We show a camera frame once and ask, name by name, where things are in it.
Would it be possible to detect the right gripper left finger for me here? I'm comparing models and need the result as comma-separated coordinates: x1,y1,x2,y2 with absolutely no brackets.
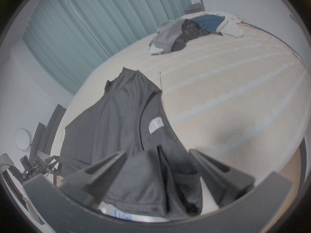
61,151,127,203

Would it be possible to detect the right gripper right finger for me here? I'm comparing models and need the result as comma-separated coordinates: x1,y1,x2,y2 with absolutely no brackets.
189,149,254,207

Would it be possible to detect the black T-shirt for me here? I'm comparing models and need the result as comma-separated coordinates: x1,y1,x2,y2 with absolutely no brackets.
59,67,203,221

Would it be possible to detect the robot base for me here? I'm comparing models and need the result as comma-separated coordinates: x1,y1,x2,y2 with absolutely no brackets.
97,200,170,223

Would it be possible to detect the bed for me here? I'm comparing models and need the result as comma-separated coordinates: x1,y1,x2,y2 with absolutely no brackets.
55,0,311,218

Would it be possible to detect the pile of clothes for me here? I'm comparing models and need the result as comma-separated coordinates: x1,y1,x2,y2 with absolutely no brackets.
149,15,244,55

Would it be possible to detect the black chest of drawers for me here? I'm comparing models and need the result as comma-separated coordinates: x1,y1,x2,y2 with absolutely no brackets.
29,103,67,155

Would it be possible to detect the blue-green curtain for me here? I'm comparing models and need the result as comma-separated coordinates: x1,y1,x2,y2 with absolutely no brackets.
22,0,110,96
58,0,192,58

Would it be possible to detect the grey bedside table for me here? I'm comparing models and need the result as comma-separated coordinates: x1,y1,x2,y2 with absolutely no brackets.
188,3,202,15

